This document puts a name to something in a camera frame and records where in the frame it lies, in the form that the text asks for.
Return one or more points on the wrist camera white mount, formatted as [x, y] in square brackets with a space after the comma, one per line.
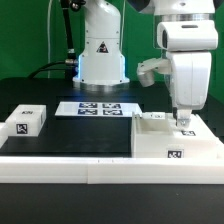
[147, 68]

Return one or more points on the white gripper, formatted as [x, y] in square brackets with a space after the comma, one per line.
[188, 45]

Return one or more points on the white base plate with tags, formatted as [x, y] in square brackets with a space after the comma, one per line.
[97, 109]

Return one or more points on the white cabinet body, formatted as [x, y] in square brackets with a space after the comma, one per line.
[153, 139]

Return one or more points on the white cabinet door panel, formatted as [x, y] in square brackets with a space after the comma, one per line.
[197, 128]
[154, 115]

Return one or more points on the small white block with tag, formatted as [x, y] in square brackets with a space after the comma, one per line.
[26, 120]

